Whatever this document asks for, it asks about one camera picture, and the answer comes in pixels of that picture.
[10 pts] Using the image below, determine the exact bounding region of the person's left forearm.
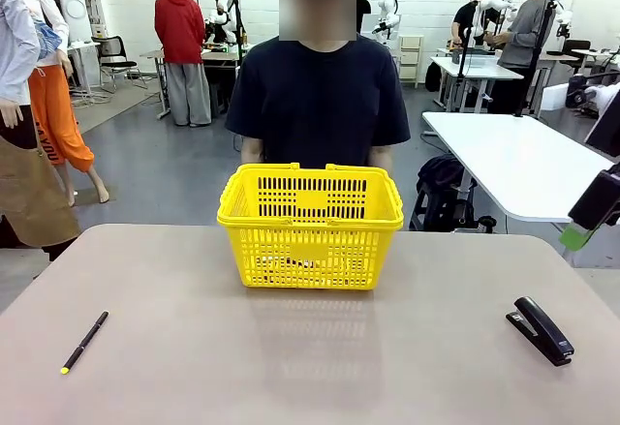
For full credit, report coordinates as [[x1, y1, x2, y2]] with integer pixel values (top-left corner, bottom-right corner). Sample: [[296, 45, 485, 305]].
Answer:
[[367, 143, 394, 174]]

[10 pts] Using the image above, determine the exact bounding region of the thick black camera pole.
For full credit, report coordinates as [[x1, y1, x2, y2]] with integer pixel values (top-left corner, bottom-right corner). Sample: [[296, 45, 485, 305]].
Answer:
[[513, 0, 561, 119]]

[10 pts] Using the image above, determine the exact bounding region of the black stapler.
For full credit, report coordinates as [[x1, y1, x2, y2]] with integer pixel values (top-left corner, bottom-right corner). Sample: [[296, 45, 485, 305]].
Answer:
[[506, 296, 575, 367]]

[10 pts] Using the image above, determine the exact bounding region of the white drawer cabinet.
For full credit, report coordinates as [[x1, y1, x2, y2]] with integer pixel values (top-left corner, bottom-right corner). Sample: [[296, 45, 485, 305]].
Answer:
[[396, 35, 425, 90]]

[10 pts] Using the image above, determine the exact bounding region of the black office chair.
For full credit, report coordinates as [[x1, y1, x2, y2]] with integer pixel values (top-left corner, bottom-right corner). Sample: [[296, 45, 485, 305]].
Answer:
[[91, 36, 149, 95]]

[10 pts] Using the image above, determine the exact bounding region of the grey table with tools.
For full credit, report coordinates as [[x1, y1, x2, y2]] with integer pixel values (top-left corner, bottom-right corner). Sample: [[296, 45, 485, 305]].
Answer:
[[139, 46, 243, 121]]

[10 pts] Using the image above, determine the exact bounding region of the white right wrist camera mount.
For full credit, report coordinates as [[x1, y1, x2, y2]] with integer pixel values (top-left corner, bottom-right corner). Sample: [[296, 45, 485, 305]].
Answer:
[[565, 74, 620, 116]]

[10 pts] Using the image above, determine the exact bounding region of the person in red hoodie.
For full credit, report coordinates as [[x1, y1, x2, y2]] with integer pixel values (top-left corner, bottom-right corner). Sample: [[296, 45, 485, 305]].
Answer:
[[154, 0, 213, 128]]

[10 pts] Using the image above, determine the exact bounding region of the person's right forearm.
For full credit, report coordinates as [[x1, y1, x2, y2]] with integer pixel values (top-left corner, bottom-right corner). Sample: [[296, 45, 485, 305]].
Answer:
[[240, 135, 265, 165]]

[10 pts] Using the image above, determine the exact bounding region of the mannequin with orange pants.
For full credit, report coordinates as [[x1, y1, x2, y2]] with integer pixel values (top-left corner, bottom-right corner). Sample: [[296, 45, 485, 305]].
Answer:
[[21, 0, 111, 208]]

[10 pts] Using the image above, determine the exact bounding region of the person in black with cap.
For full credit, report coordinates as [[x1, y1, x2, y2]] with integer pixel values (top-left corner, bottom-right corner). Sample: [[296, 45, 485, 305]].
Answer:
[[451, 0, 485, 46]]

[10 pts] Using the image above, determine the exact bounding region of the thin black stand pole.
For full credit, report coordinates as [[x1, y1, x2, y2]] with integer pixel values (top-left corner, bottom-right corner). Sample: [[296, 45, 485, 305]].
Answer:
[[456, 1, 480, 82]]

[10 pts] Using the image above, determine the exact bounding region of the person in grey sweater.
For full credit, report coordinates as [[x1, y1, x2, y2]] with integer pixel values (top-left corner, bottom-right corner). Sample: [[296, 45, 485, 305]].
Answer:
[[486, 0, 549, 115]]

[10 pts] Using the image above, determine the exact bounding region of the yellow plastic shopping basket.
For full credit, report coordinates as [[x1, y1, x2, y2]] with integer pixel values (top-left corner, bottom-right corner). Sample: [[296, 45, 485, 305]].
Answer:
[[216, 163, 405, 292]]

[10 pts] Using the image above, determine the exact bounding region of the person in navy t-shirt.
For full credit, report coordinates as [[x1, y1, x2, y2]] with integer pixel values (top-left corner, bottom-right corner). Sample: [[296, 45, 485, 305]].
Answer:
[[225, 0, 412, 174]]

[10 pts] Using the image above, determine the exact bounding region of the black pen yellow tip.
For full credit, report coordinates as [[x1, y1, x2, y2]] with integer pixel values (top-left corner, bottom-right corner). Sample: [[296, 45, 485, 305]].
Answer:
[[60, 311, 110, 376]]

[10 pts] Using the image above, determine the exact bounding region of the white workbench table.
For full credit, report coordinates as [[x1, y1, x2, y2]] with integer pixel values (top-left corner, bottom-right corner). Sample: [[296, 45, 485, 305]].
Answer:
[[429, 55, 524, 114]]

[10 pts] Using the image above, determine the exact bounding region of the large white table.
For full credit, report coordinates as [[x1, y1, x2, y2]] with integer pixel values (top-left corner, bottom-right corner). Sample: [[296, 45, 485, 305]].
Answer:
[[420, 111, 620, 269]]

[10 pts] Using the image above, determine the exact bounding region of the white black background robot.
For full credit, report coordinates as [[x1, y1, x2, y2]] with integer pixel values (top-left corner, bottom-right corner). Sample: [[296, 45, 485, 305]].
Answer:
[[205, 0, 243, 46]]

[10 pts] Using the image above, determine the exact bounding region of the black backpack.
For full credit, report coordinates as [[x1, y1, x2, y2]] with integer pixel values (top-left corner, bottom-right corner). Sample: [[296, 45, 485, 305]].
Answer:
[[409, 153, 479, 233]]

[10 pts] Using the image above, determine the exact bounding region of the mannequin with brown apron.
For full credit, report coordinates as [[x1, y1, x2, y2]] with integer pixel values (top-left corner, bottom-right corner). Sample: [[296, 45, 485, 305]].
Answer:
[[0, 0, 82, 261]]

